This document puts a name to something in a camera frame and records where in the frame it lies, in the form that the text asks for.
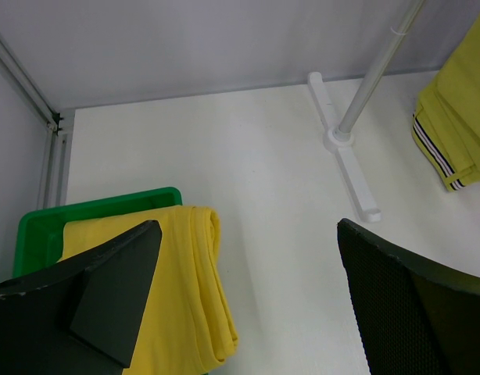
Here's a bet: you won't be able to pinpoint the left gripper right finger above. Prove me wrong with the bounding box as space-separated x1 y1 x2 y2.
337 219 480 374

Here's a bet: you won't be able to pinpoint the lime yellow trousers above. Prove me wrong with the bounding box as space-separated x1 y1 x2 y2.
412 13 480 191

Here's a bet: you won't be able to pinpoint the green plastic tray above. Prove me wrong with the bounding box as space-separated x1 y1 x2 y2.
13 187 183 278

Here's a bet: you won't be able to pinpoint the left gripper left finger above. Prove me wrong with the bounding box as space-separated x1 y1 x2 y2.
0 220 162 374

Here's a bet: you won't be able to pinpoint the metal clothes rack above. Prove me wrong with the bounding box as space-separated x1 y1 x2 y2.
307 0 424 223

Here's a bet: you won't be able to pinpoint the aluminium corner frame profile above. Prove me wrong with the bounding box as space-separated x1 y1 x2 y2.
0 31 75 209

